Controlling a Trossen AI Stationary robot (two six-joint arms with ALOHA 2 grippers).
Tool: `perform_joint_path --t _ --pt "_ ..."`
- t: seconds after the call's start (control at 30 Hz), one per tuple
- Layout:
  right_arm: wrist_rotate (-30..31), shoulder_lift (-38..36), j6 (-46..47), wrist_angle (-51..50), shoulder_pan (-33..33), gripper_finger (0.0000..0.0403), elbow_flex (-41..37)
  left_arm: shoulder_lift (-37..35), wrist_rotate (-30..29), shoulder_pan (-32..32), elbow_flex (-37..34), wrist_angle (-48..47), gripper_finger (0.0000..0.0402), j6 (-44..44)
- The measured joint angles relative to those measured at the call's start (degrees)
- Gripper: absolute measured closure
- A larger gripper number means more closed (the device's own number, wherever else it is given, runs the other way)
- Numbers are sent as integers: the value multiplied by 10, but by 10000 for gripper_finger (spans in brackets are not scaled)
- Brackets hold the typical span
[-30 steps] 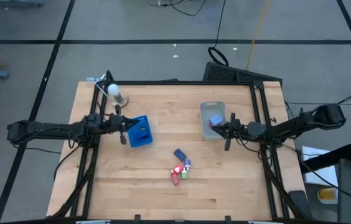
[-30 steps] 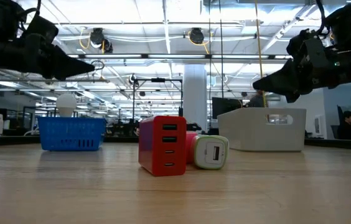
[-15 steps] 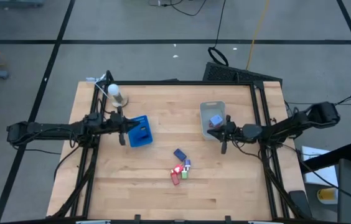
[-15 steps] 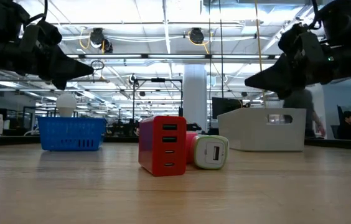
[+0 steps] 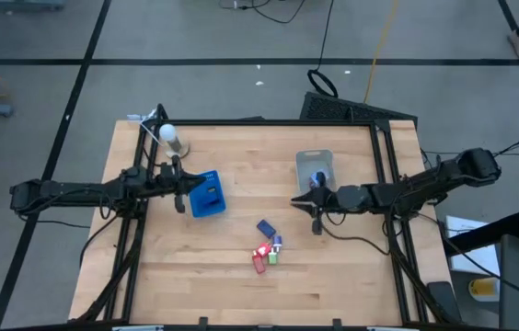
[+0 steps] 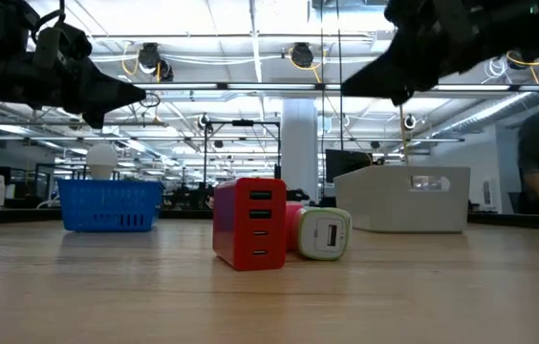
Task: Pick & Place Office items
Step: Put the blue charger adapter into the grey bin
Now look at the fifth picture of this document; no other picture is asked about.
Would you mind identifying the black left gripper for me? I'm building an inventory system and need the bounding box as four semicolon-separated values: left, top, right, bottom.
151;154;207;215

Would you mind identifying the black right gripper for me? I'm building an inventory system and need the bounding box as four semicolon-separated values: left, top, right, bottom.
292;170;340;235

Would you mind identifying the light blue wall charger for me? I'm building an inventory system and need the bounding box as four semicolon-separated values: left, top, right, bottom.
310;169;329;189

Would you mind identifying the white plastic storage bin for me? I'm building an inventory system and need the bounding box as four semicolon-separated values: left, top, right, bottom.
294;148;337;195

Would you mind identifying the dark blue charger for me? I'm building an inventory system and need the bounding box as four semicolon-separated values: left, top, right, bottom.
256;219;278;239

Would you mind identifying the blue plastic slotted basket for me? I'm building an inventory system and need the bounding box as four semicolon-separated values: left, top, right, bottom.
189;169;227;219

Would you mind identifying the white bulb table lamp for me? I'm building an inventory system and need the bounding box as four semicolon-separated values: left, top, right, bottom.
158;122;190;160

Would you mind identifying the black mesh panel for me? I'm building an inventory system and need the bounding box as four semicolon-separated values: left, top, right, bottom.
299;90;420;124

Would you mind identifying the black phone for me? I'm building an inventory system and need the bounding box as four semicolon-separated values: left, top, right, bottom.
427;280;463;324

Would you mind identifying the black bar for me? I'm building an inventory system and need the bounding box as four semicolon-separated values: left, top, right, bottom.
443;211;519;257

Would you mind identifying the white paper sheet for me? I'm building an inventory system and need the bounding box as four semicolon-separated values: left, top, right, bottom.
445;214;502;277

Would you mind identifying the yellow white roll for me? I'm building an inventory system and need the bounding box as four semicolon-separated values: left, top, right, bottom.
467;277;500;303

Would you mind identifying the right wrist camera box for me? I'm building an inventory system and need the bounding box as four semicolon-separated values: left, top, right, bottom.
323;190;341;211

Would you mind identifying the black hanging cable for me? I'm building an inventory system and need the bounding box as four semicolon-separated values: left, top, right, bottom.
306;0;340;99

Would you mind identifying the yellow hanging cable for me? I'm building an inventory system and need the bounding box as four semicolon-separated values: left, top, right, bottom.
363;0;398;105

